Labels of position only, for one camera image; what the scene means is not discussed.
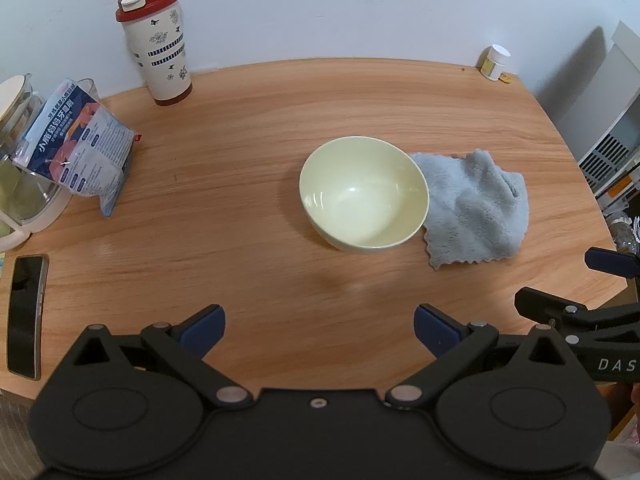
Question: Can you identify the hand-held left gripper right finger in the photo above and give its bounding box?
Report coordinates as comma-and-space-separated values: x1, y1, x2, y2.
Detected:
386, 304, 576, 408

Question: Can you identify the light blue fluffy cloth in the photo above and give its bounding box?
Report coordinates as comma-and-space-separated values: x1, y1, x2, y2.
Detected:
410, 149, 530, 271

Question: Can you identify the glass kettle with white handle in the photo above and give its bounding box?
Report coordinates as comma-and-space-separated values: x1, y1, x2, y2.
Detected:
0, 74, 101, 253

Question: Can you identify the blue and white plastic packet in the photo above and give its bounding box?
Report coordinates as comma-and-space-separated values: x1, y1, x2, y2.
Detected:
12, 79, 143, 218

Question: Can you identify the black smartphone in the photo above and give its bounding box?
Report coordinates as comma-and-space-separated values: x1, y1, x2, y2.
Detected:
6, 255, 51, 381

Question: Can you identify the white cabinet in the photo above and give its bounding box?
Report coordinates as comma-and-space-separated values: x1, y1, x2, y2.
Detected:
577, 20, 640, 196

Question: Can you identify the white tumbler with red lid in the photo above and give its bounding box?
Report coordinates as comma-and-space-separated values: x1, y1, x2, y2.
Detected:
116, 0, 193, 107

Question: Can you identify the pale yellow bowl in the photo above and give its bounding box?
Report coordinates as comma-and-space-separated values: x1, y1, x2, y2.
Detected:
299, 136, 430, 254

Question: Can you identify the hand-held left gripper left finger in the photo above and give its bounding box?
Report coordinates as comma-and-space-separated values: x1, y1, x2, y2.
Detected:
65, 304, 253, 407

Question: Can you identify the clear plastic wrapper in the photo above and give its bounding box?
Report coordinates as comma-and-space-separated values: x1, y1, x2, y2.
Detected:
606, 212, 640, 256

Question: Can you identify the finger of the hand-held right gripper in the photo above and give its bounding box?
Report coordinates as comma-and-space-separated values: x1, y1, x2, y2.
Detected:
514, 287, 593, 333
584, 247, 640, 279

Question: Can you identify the small white pill bottle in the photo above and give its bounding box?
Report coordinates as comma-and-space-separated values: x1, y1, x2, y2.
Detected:
479, 44, 512, 82

